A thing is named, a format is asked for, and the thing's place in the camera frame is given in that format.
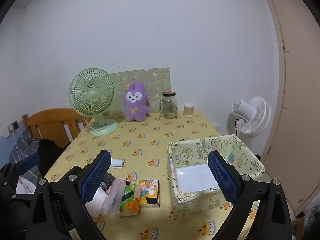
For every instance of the pink clear packet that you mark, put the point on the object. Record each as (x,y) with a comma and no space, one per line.
(113,200)

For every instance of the yellow printed tablecloth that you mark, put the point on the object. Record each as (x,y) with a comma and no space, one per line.
(150,140)

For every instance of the wooden chair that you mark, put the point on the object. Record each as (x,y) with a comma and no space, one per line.
(50,122)

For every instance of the beige door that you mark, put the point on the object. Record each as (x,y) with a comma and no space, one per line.
(300,105)

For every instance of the yellow cartoon tissue pack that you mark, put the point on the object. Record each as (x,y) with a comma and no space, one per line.
(150,192)

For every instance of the white rolled packet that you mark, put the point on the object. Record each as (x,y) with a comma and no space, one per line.
(117,163)

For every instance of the purple plush toy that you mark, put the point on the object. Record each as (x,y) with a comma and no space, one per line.
(136,105)

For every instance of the white cloth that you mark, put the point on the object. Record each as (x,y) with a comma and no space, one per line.
(26,185)

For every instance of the wall socket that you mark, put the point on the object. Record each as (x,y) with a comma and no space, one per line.
(12,127)

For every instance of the yellow cartoon fabric storage box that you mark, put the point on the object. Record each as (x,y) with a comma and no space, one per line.
(190,200)

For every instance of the white paper sheet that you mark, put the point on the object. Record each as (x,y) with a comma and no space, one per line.
(195,177)

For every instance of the green desk fan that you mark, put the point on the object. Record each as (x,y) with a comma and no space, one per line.
(91,95)

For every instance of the cotton swab container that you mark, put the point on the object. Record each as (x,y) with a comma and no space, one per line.
(189,110)

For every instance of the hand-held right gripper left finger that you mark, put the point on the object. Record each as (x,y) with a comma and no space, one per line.
(96,177)

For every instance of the white standing fan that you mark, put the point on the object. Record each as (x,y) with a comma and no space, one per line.
(252,115)

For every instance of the plaid bedding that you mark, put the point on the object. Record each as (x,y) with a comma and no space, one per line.
(25,145)

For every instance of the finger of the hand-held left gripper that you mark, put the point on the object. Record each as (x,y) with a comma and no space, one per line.
(7,188)
(27,163)

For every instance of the green printed board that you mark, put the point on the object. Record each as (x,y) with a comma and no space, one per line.
(160,80)

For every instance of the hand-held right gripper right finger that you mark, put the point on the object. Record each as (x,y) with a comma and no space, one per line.
(222,177)

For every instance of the glass jar with dark lid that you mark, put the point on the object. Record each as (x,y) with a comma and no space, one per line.
(170,107)

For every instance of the black cloth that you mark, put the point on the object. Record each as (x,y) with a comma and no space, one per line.
(50,152)

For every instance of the green orange tissue pack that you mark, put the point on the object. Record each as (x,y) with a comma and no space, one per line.
(130,202)

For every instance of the cardboard box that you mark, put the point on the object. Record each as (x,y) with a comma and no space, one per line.
(298,226)

